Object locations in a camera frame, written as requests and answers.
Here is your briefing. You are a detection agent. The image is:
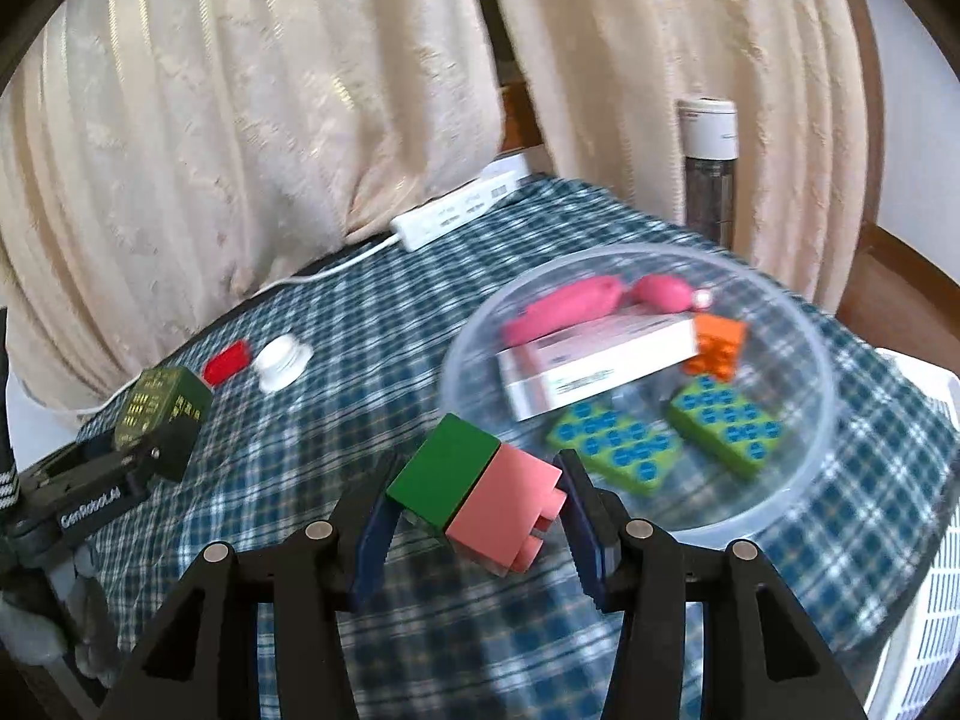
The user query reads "short pink foam curler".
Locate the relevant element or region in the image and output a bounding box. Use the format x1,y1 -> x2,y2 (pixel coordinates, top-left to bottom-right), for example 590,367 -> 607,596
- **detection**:
628,274 -> 713,316

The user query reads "cream patterned curtain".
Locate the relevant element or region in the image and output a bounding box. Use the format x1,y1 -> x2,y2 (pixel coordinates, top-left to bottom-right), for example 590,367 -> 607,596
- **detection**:
465,0 -> 886,316
0,0 -> 511,421

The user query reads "green and pink toy block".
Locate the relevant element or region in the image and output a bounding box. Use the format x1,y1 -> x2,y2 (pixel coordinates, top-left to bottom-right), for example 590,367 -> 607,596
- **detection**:
385,412 -> 565,578

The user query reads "green tin box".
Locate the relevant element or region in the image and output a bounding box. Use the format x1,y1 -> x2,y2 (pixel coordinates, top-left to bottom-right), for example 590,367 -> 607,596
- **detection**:
112,366 -> 215,482

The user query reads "red toy brick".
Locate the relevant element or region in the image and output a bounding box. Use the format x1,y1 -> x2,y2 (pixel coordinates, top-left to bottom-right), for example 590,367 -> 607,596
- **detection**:
202,339 -> 252,385

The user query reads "orange toy brick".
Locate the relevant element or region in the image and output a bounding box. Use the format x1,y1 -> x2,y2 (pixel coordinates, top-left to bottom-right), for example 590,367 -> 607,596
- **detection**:
682,313 -> 751,382

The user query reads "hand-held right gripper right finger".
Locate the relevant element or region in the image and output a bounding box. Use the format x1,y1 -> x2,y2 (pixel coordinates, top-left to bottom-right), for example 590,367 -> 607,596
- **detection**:
553,448 -> 863,720

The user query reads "white power strip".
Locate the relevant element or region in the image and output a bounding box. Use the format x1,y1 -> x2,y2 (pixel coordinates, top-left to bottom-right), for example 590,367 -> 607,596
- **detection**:
390,151 -> 535,252

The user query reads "white medicine box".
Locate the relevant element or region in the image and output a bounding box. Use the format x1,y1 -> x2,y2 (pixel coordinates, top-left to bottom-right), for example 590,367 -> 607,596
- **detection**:
496,313 -> 700,422

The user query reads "clear plastic bowl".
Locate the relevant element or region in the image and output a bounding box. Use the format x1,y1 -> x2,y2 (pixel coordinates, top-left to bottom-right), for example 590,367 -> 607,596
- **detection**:
439,244 -> 839,537

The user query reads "green blue-dotted toy block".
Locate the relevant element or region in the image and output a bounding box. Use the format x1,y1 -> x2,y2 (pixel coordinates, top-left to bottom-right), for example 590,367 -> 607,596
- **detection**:
667,375 -> 785,479
546,399 -> 687,497

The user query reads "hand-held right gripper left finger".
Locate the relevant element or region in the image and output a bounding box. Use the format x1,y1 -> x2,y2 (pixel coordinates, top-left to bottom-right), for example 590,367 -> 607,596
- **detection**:
97,454 -> 410,720

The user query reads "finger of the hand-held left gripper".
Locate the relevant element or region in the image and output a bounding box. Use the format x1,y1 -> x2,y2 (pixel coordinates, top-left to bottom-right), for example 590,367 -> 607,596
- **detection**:
43,437 -> 164,511

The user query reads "grey bottle with white cap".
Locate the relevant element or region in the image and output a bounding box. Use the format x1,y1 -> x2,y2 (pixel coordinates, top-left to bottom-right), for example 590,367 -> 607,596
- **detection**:
677,96 -> 742,248

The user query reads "person's left hand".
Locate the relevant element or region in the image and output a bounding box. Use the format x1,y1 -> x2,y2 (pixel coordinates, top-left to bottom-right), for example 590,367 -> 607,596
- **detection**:
0,546 -> 104,700

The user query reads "white plastic cap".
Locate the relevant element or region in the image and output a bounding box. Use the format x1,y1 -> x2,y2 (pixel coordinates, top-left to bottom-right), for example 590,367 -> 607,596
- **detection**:
251,334 -> 312,392

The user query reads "white perforated plastic basket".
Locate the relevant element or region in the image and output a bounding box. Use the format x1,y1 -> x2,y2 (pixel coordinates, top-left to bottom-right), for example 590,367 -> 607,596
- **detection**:
862,349 -> 960,720

